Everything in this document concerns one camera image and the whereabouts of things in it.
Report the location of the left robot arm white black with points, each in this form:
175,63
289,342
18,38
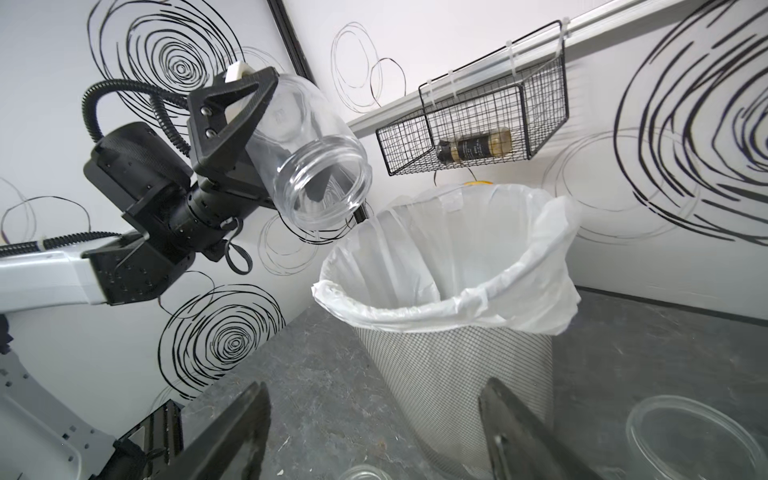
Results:
41,438

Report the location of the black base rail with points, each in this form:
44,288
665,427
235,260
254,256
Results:
156,432

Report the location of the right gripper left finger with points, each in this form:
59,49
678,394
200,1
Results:
235,442

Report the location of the black wire wall basket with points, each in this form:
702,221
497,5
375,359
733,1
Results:
532,102

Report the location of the glass rice jar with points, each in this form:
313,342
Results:
673,437

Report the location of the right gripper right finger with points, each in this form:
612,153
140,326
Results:
520,446

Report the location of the white plastic bin liner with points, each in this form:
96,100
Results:
485,255

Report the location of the dark bottle in basket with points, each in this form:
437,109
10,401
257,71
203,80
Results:
494,144

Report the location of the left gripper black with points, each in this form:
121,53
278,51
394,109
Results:
222,119

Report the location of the rice jar tan lid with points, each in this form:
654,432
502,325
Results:
299,130
364,472

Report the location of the metal mesh trash bin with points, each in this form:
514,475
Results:
436,379

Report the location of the aluminium wall rail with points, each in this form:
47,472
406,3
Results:
514,56

